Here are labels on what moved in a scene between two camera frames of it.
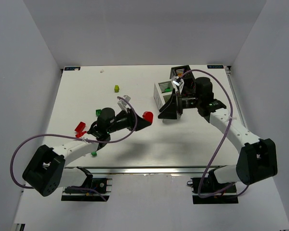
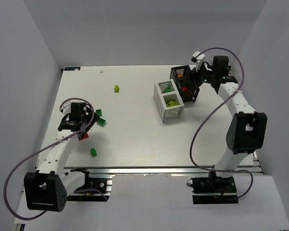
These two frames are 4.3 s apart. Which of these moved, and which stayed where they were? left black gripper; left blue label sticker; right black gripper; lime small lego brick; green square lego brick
Moved: left black gripper; right black gripper
Stayed: green square lego brick; left blue label sticker; lime small lego brick
